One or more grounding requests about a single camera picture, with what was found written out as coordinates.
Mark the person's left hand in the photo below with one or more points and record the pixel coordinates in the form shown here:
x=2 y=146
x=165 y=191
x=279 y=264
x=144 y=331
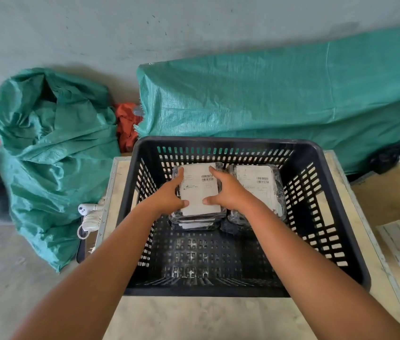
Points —
x=165 y=196

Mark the person's right hand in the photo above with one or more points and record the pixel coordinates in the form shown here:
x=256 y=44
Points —
x=229 y=194

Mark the person's left thumb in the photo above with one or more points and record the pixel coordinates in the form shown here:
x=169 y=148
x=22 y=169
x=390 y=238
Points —
x=181 y=203

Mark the person's right thumb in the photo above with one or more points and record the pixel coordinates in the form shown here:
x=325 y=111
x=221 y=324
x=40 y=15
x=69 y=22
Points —
x=211 y=199

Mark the white labelled plastic-wrapped packet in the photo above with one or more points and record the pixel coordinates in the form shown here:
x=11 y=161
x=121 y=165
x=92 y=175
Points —
x=262 y=189
x=200 y=189

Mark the person's left forearm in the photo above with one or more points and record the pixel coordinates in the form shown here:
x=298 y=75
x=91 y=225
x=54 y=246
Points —
x=93 y=276

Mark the person's right forearm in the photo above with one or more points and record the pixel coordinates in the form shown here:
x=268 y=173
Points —
x=313 y=276

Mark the black-edged plastic-wrapped packet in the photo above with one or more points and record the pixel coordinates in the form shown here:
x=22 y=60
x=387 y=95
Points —
x=195 y=223

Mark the orange cloth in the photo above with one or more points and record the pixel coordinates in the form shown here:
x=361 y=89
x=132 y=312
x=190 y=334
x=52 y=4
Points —
x=126 y=125

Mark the black perforated plastic crate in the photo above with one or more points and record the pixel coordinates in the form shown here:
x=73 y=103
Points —
x=313 y=208

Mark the green woven tarpaulin cover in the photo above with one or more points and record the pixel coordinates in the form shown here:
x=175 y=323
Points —
x=292 y=95

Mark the crumpled green woven sack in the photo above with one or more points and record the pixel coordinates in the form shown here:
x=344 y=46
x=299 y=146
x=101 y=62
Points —
x=54 y=155

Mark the wooden crate with paper label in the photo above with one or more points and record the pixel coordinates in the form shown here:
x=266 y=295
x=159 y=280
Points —
x=391 y=198

